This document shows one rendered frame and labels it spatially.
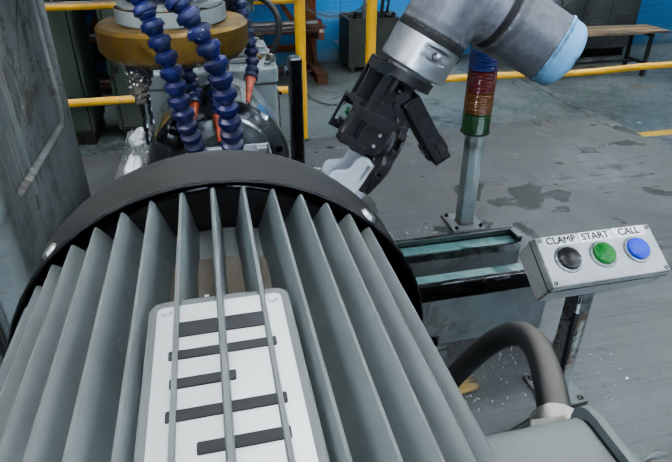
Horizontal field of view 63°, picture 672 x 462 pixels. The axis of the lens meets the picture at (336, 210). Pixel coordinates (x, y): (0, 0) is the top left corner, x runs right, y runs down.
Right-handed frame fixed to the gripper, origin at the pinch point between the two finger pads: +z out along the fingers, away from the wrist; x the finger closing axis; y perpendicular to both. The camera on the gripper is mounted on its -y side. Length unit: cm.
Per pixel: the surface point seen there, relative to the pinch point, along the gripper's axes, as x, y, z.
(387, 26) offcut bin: -456, -165, -20
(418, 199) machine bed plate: -50, -41, 9
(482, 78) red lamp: -33.3, -28.0, -23.9
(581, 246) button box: 15.4, -24.4, -12.5
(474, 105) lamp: -33.9, -30.2, -18.6
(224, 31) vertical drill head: 0.7, 25.0, -13.9
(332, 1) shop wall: -505, -119, -13
